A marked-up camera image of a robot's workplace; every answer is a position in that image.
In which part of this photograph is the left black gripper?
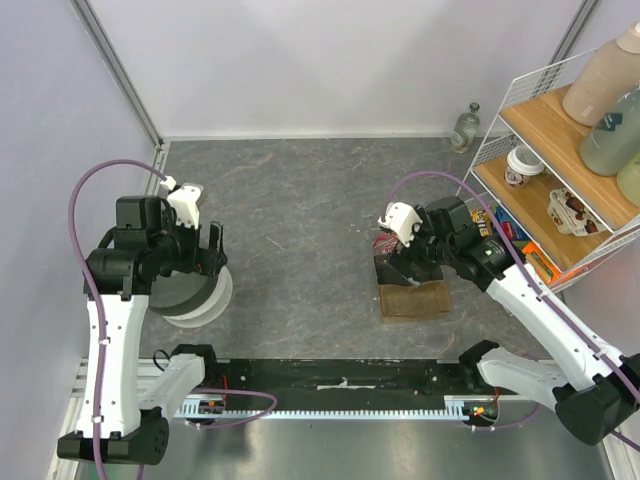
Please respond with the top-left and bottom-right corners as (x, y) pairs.
(148, 209), (226, 277)

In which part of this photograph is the dark grey cable spool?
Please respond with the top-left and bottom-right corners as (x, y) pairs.
(148, 272), (218, 316)

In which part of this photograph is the red wire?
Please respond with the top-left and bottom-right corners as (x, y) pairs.
(373, 236), (401, 258)

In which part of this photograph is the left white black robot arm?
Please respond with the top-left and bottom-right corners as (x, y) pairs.
(57, 196), (232, 466)

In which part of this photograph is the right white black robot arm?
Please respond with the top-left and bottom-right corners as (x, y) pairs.
(378, 197), (639, 445)

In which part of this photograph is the yellow candy bag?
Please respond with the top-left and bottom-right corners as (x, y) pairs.
(470, 209), (493, 237)

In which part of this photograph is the blue snack box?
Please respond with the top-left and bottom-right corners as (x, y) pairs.
(493, 205), (530, 245)

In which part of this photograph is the orange snack box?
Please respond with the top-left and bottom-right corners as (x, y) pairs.
(521, 241), (562, 285)

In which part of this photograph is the white paper cup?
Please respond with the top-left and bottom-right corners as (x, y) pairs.
(504, 145), (545, 188)

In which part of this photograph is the glass bottle green cap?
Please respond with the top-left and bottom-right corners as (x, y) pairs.
(450, 102), (480, 153)

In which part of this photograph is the white pudding cup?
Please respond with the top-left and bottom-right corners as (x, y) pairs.
(547, 188), (606, 237)

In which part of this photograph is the light green bottle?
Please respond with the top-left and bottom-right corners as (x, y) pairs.
(616, 154), (640, 207)

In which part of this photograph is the green liquid bottle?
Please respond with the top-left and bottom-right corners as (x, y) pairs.
(579, 85), (639, 177)

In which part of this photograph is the beige plastic bottle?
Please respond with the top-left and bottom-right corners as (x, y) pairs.
(562, 23), (639, 127)

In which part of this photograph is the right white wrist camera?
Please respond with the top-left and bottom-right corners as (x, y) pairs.
(378, 202), (423, 247)

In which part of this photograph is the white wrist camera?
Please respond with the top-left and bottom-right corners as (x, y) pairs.
(160, 176), (204, 230)
(378, 202), (423, 247)

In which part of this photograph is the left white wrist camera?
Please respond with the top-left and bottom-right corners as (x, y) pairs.
(160, 176), (204, 230)

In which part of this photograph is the white cable spool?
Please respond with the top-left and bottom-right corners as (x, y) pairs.
(163, 266), (233, 328)

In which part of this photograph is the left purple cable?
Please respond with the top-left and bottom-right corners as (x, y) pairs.
(68, 158), (171, 480)

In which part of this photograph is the purple cable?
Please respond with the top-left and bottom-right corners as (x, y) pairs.
(68, 158), (171, 480)
(384, 170), (640, 447)

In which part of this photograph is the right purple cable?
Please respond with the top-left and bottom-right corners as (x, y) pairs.
(384, 170), (640, 447)

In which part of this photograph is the white wire shelf rack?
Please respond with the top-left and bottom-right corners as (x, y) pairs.
(467, 52), (639, 292)

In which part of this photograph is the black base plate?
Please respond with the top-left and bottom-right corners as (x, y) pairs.
(194, 359), (497, 410)

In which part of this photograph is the blue grey cable duct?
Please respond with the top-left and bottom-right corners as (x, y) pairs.
(174, 397), (493, 421)

